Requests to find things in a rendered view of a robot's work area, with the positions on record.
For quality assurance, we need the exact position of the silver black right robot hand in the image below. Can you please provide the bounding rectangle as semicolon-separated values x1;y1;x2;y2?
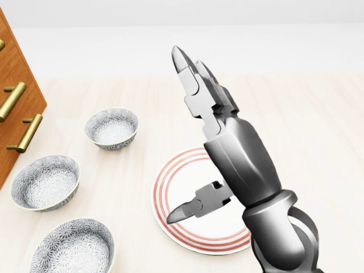
166;45;283;225

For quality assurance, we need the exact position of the white plate with red rings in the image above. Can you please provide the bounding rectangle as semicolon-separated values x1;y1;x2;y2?
150;146;253;255

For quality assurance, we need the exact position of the grey patterned bowl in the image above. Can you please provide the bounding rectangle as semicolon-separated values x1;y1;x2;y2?
30;218;115;273
84;107;139;151
10;155;81;213

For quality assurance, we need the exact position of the wooden cabinet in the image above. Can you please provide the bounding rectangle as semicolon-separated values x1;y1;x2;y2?
0;7;48;191

